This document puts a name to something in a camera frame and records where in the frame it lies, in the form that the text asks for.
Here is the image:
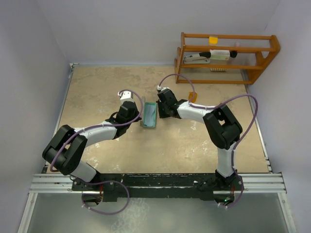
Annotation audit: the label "yellow sticky note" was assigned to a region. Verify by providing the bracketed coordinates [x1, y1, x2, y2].
[208, 35, 218, 46]

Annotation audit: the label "purple cable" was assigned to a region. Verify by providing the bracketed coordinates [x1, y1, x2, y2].
[157, 73, 259, 210]
[49, 90, 144, 215]

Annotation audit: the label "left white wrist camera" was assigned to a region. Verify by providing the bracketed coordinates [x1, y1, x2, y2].
[118, 90, 134, 104]

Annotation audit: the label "wooden shelf rack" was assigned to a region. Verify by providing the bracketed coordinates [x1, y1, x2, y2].
[174, 33, 281, 84]

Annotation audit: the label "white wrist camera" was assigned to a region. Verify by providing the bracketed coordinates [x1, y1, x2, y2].
[156, 85, 169, 92]
[118, 90, 134, 104]

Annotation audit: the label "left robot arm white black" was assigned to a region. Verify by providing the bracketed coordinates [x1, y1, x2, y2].
[42, 101, 141, 190]

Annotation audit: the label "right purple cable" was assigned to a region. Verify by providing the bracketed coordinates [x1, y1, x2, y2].
[157, 73, 259, 210]

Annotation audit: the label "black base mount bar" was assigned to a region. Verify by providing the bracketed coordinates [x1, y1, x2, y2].
[72, 172, 244, 203]

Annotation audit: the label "white red box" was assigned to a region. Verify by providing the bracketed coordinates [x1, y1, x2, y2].
[210, 50, 230, 61]

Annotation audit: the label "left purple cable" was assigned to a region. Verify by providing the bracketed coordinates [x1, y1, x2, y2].
[49, 90, 144, 215]

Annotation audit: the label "grey-brown glasses case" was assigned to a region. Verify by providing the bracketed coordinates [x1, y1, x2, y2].
[140, 96, 158, 129]

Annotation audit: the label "white stapler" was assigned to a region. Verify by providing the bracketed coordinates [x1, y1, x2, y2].
[183, 52, 211, 64]

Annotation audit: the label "staples strip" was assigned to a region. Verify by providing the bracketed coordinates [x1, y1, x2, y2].
[210, 68, 227, 72]

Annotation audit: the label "light blue cleaning cloth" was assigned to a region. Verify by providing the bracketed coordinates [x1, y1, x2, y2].
[144, 108, 156, 127]

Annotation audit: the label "orange sunglasses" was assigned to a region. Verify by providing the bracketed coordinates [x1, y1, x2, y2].
[188, 92, 197, 103]

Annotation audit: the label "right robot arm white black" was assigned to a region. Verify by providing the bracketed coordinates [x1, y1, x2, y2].
[157, 86, 242, 190]

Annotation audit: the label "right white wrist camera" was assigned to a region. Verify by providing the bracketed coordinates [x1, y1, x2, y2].
[156, 85, 169, 92]

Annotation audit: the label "black round knob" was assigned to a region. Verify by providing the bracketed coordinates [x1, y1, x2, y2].
[230, 50, 238, 58]

